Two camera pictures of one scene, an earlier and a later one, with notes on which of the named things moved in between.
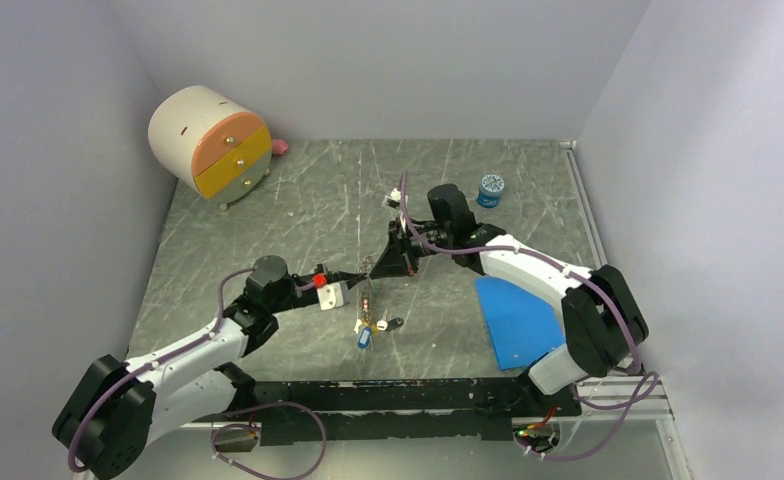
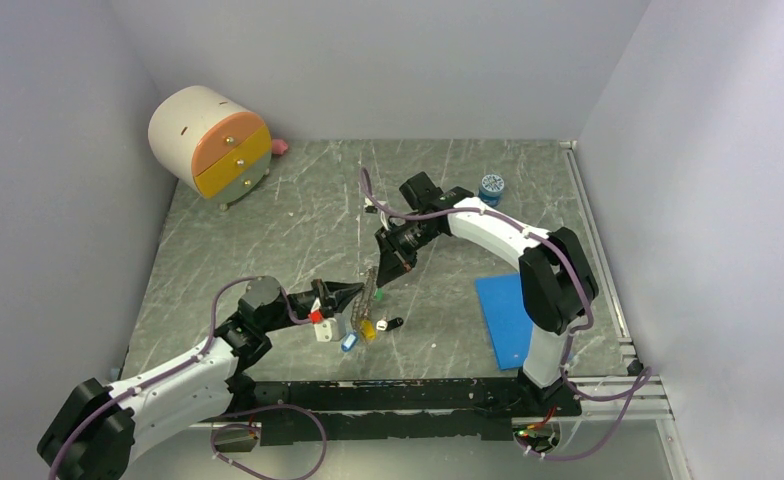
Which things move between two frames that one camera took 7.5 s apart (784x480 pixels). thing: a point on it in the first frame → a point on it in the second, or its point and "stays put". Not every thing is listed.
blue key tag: [364, 338] → [349, 342]
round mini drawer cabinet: [212, 142] stays put
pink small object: [279, 146] stays put
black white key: [392, 324] stays put
